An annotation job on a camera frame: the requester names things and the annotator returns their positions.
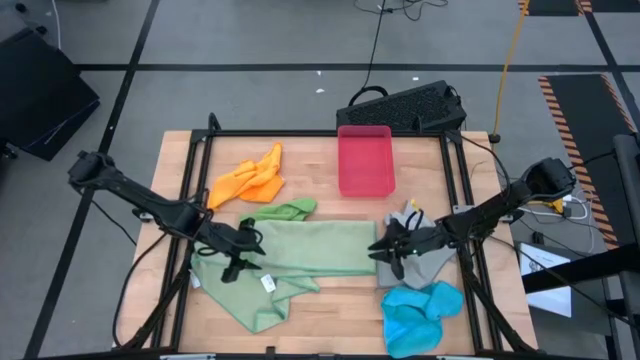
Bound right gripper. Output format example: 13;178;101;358
368;217;454;282

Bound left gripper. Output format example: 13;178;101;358
192;217;267;284

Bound pale green microfiber towel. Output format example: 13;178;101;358
189;244;321;335
239;218;378;295

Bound grey microfiber towel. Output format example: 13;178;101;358
375;199;457;290

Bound bright green microfiber towel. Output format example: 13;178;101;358
238;197;318;224

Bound blue microfiber towel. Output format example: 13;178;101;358
380;280;465;360

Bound orange microfiber towel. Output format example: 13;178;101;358
207;142;286;211

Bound red plastic bin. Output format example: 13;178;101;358
337;124;397;199

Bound black perforated computer case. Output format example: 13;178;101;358
335;79;468;134

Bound white paper sheet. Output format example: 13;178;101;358
519;242;573;319

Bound black hazard striped mat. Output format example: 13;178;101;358
537;73;640;251
517;0;640;17

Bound black equipment case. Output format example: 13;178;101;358
0;27;101;162

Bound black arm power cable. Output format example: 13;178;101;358
112;230;171;349

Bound short yellow cable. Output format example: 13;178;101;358
529;198;566;214

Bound white power cable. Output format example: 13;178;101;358
519;192;599;254

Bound black floor cable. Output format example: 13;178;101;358
348;0;450;107

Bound long yellow cable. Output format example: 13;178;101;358
492;0;531;144

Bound black metal cart frame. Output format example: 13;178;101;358
522;133;640;360

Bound thin white cable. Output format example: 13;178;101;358
49;0;63;51

